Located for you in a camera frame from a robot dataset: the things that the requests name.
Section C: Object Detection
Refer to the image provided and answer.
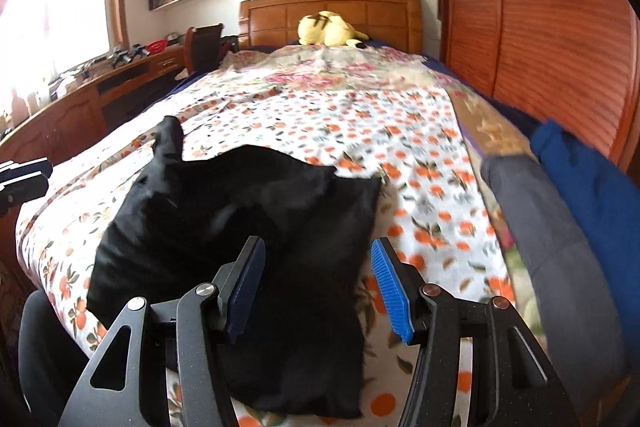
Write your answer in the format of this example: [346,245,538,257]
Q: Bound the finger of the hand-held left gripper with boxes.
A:
[0,158,53,180]
[0,178,50,214]

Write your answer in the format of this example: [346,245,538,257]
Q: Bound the pink floral blanket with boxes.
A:
[220,46,451,92]

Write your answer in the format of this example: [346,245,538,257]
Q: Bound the window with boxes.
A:
[0,0,126,118]

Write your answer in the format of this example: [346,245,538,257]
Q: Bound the yellow plush toy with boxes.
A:
[298,11,371,48]

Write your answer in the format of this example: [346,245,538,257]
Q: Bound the grey garment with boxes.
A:
[480,154,628,413]

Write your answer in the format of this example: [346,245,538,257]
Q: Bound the wooden desk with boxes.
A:
[0,44,187,168]

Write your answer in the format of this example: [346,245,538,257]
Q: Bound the black coat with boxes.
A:
[86,116,383,419]

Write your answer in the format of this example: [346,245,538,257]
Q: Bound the wooden bed headboard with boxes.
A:
[238,0,423,54]

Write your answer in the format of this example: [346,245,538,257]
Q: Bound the golden patterned blanket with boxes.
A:
[447,84,536,158]

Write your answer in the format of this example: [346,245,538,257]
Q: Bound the wooden chair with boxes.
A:
[184,23,224,75]

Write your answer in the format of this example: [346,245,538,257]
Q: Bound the orange print bed sheet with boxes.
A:
[15,44,541,427]

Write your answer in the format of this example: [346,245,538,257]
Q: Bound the wooden slatted wardrobe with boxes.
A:
[432,0,640,172]

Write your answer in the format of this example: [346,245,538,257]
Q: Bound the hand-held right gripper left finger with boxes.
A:
[59,236,267,427]

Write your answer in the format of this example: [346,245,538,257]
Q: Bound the blue garment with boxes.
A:
[530,119,640,338]

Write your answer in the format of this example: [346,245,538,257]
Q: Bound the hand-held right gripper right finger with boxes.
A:
[371,237,581,427]

